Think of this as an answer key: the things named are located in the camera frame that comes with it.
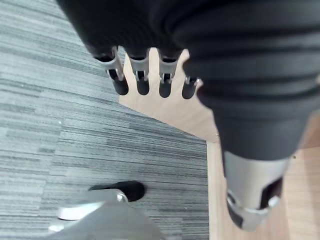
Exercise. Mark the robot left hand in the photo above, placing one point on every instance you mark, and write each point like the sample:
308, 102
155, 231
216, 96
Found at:
225, 50

